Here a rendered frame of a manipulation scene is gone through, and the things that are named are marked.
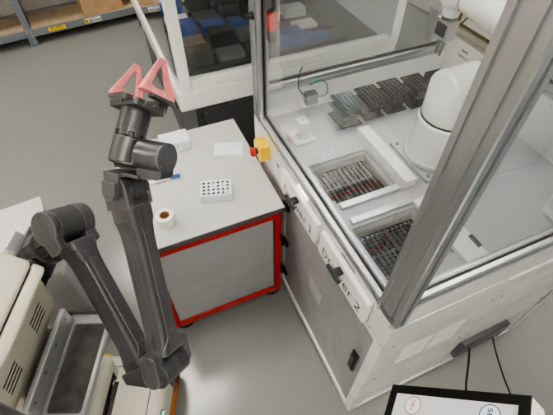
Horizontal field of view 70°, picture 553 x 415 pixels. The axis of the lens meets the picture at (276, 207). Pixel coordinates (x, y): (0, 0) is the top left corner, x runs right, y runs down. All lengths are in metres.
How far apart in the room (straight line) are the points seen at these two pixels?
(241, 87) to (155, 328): 1.40
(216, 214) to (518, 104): 1.18
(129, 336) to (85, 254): 0.20
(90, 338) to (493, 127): 0.94
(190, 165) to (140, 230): 0.99
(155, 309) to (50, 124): 2.92
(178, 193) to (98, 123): 1.91
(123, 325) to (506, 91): 0.81
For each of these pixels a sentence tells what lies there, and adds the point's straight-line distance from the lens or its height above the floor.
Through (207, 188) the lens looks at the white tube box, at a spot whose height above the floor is 0.80.
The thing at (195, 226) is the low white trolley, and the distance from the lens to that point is 1.54.
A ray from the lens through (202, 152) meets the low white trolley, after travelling 1.82.
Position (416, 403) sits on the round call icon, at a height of 1.02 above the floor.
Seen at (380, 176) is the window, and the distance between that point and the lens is 0.94.
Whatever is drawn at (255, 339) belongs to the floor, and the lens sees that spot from 2.11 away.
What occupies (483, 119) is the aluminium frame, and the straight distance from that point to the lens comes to 0.65.
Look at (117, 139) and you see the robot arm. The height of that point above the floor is 1.48.
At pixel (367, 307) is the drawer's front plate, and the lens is 1.18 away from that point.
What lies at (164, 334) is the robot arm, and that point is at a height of 1.18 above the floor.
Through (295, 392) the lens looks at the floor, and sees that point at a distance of 2.03.
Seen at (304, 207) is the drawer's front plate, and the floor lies 0.92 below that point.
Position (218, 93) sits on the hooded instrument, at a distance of 1.99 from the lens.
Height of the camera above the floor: 1.95
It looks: 50 degrees down
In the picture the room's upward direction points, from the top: straight up
